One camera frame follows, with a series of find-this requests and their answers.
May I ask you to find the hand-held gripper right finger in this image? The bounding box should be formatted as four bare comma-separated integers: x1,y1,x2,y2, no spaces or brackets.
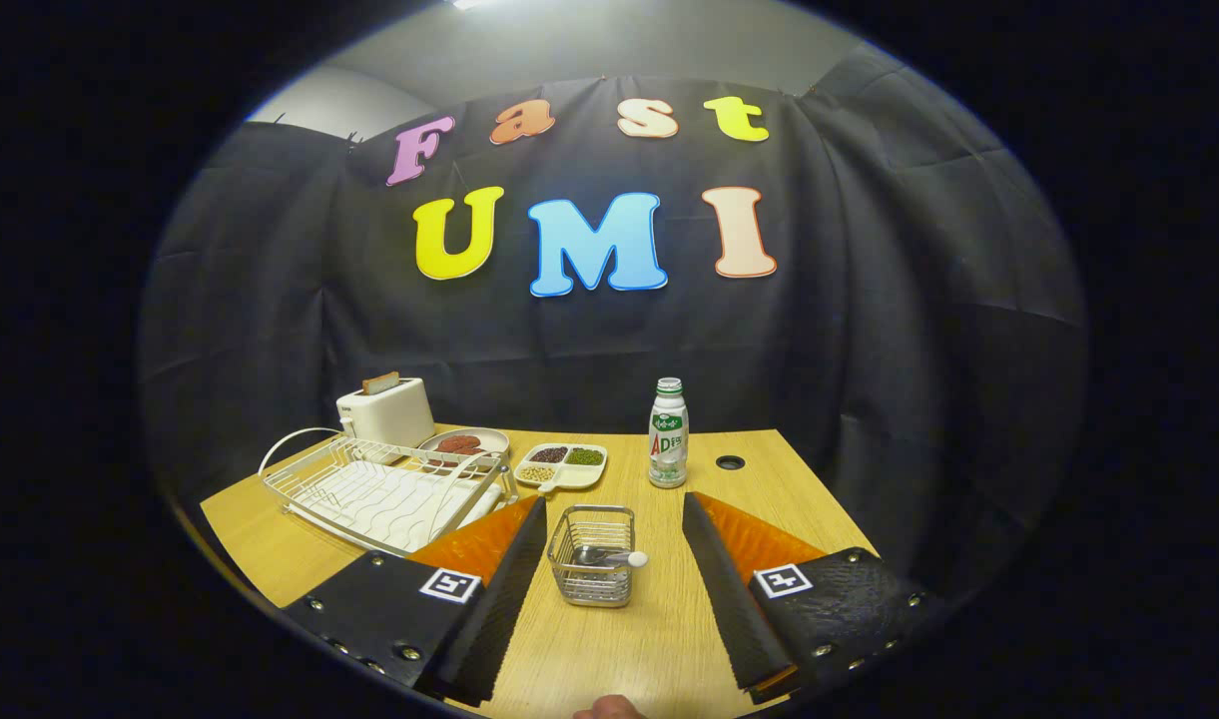
682,491,944,705

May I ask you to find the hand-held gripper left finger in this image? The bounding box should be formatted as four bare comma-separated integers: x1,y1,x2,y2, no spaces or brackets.
282,496,549,707

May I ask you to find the metal wire basket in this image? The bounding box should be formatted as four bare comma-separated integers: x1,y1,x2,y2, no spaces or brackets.
547,504,637,608

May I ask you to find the spoon with blue checkered handle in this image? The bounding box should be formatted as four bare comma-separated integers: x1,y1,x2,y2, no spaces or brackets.
574,544,650,570

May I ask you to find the white wire dish rack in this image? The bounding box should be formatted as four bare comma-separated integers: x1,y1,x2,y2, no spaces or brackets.
259,427,518,557

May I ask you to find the beige round plate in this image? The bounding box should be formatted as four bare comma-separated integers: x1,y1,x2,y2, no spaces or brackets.
416,426,511,475

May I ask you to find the white drain tray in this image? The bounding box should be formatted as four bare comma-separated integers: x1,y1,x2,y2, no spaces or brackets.
314,461,505,552

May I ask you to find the white divided tray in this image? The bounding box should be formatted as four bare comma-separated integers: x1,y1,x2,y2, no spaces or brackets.
514,442,608,495

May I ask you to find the white drink bottle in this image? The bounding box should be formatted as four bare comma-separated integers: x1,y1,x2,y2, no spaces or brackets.
648,376,690,489

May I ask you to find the white toaster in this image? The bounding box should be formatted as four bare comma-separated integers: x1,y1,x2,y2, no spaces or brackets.
335,376,436,450

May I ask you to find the black backdrop cloth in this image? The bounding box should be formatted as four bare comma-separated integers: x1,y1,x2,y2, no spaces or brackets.
140,45,1087,600

